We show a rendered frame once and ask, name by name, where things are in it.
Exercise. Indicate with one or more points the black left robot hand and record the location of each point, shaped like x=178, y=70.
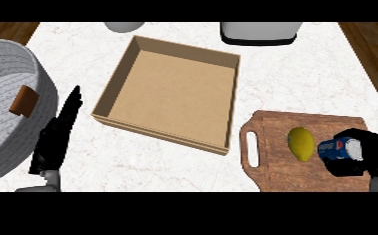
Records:
x=54, y=135

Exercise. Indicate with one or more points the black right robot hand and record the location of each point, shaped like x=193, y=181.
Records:
x=350, y=170

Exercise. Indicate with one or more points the blue soda can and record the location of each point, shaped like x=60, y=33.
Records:
x=338, y=149

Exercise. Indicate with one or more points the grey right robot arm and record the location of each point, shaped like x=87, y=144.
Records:
x=373, y=183

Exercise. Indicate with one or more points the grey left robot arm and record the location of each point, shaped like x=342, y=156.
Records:
x=44, y=182

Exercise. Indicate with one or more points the brown wooden cutting board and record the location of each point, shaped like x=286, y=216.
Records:
x=285, y=169

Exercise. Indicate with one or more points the open cardboard box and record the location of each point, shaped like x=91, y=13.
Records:
x=171, y=95

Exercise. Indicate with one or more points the yellow lemon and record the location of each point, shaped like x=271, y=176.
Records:
x=301, y=143

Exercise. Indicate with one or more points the white woven basket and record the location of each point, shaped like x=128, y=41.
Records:
x=19, y=79

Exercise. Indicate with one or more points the grey round object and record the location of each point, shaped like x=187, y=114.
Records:
x=124, y=26

